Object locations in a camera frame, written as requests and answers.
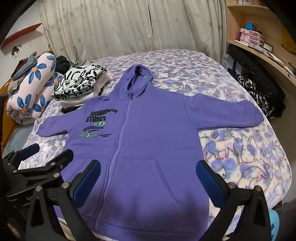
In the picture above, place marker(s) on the white box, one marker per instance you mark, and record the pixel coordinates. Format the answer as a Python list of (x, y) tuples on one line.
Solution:
[(227, 60)]

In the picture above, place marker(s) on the light blue object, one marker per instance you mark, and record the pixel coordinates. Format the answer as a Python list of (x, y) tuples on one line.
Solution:
[(274, 222)]

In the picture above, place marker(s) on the pink drawer organizer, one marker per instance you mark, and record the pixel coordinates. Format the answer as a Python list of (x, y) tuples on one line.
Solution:
[(249, 37)]

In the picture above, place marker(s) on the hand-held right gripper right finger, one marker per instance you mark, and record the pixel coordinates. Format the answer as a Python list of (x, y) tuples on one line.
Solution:
[(209, 185)]

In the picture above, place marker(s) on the beige floral curtain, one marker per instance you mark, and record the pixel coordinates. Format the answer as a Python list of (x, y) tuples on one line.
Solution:
[(115, 27)]

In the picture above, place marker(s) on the red wall shelf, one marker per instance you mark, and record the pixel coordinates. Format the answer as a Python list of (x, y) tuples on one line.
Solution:
[(20, 34)]

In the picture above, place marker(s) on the yellow board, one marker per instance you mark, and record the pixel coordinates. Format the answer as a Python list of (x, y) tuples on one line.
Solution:
[(289, 38)]

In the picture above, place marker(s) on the long black bag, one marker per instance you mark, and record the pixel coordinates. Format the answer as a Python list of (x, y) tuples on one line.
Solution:
[(259, 71)]

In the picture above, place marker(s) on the pile of dark clothes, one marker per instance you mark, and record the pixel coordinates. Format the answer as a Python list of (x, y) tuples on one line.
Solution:
[(23, 67)]

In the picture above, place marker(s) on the blue flower printed quilt roll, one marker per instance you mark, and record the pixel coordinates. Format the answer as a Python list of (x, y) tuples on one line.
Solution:
[(27, 95)]

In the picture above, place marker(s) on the wooden bed frame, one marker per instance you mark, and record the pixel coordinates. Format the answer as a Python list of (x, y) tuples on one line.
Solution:
[(4, 89)]

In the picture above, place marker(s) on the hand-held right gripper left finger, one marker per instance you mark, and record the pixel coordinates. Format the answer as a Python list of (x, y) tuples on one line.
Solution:
[(89, 183)]

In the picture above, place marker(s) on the black white patterned cloth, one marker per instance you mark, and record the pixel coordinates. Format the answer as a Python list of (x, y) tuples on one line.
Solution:
[(259, 98)]

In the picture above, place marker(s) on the black crumpled clothing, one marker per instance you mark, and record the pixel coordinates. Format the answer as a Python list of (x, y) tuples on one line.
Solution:
[(62, 64)]

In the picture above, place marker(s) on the beige folded garment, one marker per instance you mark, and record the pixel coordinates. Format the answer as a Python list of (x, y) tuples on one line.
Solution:
[(103, 82)]

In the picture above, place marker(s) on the cat printed purple blanket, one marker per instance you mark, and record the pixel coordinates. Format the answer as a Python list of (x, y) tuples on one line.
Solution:
[(231, 150)]

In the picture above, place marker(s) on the small blue box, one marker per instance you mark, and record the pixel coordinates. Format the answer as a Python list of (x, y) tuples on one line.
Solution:
[(251, 26)]

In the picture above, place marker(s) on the wooden desk shelf unit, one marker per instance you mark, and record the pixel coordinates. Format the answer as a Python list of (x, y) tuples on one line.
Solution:
[(235, 14)]

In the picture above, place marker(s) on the purple zip hoodie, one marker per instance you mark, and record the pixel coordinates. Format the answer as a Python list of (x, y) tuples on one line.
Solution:
[(138, 139)]

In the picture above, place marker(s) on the black white printed folded garment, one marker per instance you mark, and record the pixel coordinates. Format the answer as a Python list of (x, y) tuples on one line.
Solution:
[(76, 81)]

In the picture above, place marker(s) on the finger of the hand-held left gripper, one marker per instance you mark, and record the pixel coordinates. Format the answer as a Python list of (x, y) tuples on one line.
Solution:
[(30, 150), (57, 162)]

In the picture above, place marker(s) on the face wall sticker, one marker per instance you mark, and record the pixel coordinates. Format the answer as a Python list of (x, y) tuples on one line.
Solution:
[(15, 52)]

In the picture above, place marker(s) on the grey blue bed sheet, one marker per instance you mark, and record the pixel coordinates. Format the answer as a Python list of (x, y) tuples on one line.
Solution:
[(18, 136)]

